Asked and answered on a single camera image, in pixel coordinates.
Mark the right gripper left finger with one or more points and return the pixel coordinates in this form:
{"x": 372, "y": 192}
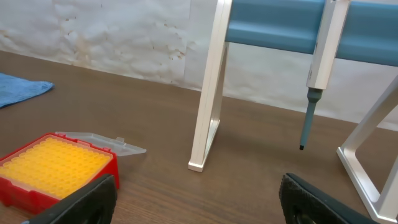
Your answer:
{"x": 90, "y": 202}

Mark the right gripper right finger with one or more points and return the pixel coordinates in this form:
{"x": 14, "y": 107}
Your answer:
{"x": 311, "y": 205}

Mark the white pipette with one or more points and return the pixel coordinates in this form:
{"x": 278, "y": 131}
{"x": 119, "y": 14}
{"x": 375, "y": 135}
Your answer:
{"x": 327, "y": 46}

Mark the red and yellow tip box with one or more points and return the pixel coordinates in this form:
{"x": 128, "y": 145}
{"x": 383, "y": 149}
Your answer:
{"x": 53, "y": 165}

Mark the blue cloth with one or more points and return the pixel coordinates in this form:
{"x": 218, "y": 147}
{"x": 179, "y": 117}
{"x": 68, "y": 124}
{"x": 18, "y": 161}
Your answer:
{"x": 18, "y": 88}

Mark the white and blue stand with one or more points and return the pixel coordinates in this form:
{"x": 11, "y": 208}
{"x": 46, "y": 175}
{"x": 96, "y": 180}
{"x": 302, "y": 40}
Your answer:
{"x": 273, "y": 26}

